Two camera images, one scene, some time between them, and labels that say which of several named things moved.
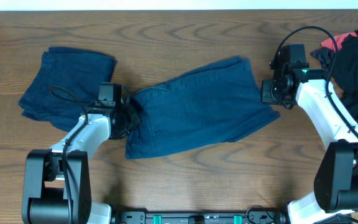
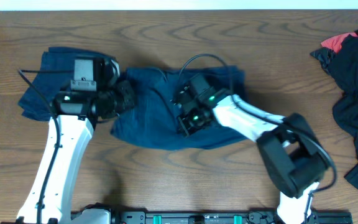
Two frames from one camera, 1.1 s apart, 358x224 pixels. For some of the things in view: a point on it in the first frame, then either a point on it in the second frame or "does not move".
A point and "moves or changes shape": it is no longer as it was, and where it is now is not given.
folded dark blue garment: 66,84 does not move
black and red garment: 352,59 does not move
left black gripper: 136,121 to 124,89
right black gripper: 265,94 to 186,129
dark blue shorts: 216,104 moves or changes shape
